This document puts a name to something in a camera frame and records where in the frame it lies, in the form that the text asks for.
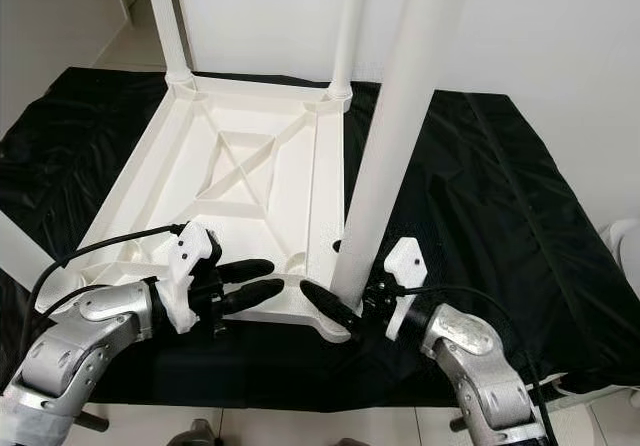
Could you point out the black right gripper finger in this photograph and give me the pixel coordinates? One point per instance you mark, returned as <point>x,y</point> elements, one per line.
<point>330,309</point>

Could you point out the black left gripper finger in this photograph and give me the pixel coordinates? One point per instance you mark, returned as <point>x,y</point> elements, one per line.
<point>248,270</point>
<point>253,297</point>

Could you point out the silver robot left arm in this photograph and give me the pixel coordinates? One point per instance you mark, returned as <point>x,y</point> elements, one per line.
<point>80,351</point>

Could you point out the grey robot right leg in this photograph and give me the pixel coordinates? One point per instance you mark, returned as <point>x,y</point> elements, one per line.
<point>345,441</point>

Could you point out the black table cloth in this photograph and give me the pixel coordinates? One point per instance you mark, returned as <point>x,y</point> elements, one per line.
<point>530,216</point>

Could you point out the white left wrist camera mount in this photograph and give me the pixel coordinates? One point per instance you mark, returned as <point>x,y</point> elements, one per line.
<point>195,248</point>

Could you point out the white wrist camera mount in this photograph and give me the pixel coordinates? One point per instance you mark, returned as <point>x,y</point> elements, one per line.
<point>195,248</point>
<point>405,261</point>

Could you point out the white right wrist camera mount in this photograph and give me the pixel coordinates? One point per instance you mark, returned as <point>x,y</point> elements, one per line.
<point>405,261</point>

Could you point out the white metal frame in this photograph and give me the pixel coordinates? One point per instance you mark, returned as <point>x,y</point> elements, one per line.
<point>590,386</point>

